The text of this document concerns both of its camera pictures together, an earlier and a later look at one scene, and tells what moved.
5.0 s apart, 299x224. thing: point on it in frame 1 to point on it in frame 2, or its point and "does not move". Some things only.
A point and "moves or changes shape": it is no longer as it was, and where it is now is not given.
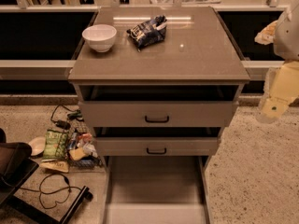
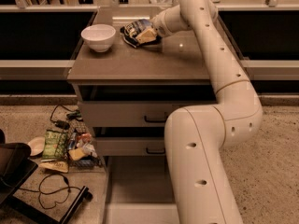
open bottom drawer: (157, 189) does not move
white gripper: (288, 38) to (161, 27)
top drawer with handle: (153, 106) does not move
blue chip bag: (150, 32) moves or changes shape
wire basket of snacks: (80, 148) does not move
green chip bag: (55, 145) does not move
